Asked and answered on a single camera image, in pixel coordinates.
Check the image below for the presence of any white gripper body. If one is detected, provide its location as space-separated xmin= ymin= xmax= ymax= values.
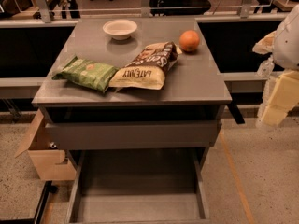
xmin=252 ymin=31 xmax=276 ymax=55

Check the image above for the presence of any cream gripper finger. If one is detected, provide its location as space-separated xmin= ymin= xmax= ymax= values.
xmin=260 ymin=70 xmax=299 ymax=126

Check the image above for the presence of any green jalapeno chip bag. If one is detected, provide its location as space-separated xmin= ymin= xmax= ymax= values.
xmin=52 ymin=56 xmax=118 ymax=93

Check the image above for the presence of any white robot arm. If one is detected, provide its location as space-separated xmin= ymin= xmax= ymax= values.
xmin=252 ymin=5 xmax=299 ymax=128

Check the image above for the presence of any closed top drawer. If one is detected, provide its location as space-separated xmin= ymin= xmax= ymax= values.
xmin=45 ymin=120 xmax=221 ymax=150

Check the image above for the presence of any brown and cream chip bag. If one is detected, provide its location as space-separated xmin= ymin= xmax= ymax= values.
xmin=109 ymin=42 xmax=182 ymax=90

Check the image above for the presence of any grey drawer cabinet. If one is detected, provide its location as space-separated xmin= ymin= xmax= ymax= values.
xmin=34 ymin=17 xmax=231 ymax=224

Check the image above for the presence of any open middle drawer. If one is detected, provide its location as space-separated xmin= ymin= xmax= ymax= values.
xmin=65 ymin=148 xmax=211 ymax=224

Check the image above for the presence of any clear sanitizer bottle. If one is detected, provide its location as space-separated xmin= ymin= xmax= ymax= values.
xmin=257 ymin=56 xmax=275 ymax=78

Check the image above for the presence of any metal railing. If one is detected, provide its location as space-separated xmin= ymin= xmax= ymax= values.
xmin=0 ymin=0 xmax=299 ymax=24

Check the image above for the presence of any orange fruit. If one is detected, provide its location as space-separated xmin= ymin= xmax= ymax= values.
xmin=179 ymin=30 xmax=200 ymax=52

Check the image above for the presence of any black office chair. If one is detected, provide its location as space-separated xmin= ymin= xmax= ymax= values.
xmin=149 ymin=0 xmax=211 ymax=16

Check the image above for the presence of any white paper bowl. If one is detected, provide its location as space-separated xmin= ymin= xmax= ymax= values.
xmin=103 ymin=19 xmax=137 ymax=40

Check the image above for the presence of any open cardboard box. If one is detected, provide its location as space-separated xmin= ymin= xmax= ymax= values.
xmin=15 ymin=110 xmax=76 ymax=181

